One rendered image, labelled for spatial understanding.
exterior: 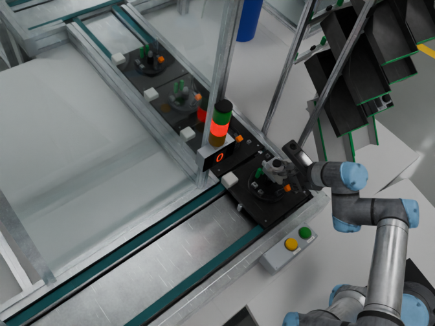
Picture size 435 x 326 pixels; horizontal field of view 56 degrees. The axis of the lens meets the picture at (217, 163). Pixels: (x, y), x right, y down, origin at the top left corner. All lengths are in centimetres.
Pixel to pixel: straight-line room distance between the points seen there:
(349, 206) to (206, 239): 52
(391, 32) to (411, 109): 233
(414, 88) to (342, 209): 271
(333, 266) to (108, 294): 78
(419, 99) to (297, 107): 192
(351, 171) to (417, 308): 43
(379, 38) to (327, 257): 78
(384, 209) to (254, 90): 101
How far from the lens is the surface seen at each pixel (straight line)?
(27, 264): 151
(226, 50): 97
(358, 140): 171
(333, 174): 116
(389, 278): 101
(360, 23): 121
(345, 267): 159
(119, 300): 136
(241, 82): 197
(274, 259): 139
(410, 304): 130
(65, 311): 137
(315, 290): 151
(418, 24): 140
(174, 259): 139
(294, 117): 189
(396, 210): 113
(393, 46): 128
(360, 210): 116
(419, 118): 357
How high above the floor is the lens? 222
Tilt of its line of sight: 55 degrees down
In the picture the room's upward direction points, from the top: 13 degrees clockwise
